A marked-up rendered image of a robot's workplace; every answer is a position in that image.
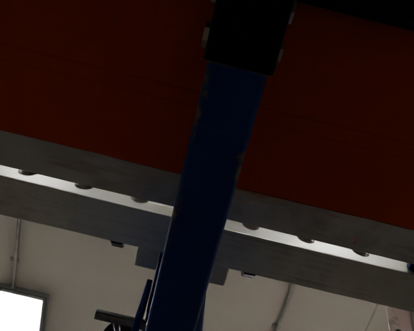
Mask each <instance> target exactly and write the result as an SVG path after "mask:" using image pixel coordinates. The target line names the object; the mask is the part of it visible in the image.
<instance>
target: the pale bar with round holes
mask: <svg viewBox="0 0 414 331"><path fill-rule="evenodd" d="M172 212H173V206H168V205H165V204H160V203H157V202H151V201H148V200H144V199H140V198H135V197H132V196H127V195H124V194H118V193H115V192H110V191H107V190H102V189H99V188H94V187H89V186H85V185H81V184H77V183H73V182H69V181H64V180H61V179H56V178H52V177H48V176H44V175H40V174H36V173H31V172H28V171H23V170H20V169H15V168H11V167H7V166H3V165H0V214H1V215H6V216H9V217H14V218H18V219H23V220H26V221H31V222H34V223H39V224H42V225H48V226H51V227H56V228H60V229H64V230H67V231H73V232H78V233H81V234H86V235H89V236H94V237H98V238H103V239H106V240H111V241H115V242H119V243H123V244H128V245H131V246H137V247H140V248H144V249H148V250H153V251H156V252H162V253H163V251H164V246H165V243H166V238H167V234H168V229H169V225H170V221H171V217H172ZM214 265H217V266H220V267H225V268H228V269H233V270H236V271H242V272H245V273H250V274H253V275H258V276H263V277H267V278H272V279H275V280H280V281H283V282H288V283H292V284H297V285H300V286H305V287H308V288H313V289H316V290H322V291H325V292H330V293H334V294H338V295H341V296H347V297H350V298H355V299H360V300H363V301H369V302H372V303H377V304H380V305H385V306H389V307H393V308H397V309H402V310H405V311H411V312H414V270H413V269H409V268H408V267H407V263H406V262H403V261H398V260H395V259H389V258H386V257H381V256H378V255H373V254H368V253H365V252H360V251H356V250H351V249H348V248H343V247H340V246H335V245H332V244H327V243H324V242H318V241H315V240H310V239H307V238H302V237H299V236H294V235H291V234H285V233H282V232H277V231H272V230H269V229H264V228H261V227H255V226H252V225H247V224H244V223H239V222H236V221H231V220H228V219H227V220H226V224H225V228H224V230H223V234H222V238H221V242H220V245H219V249H218V253H217V256H216V260H215V263H214Z"/></svg>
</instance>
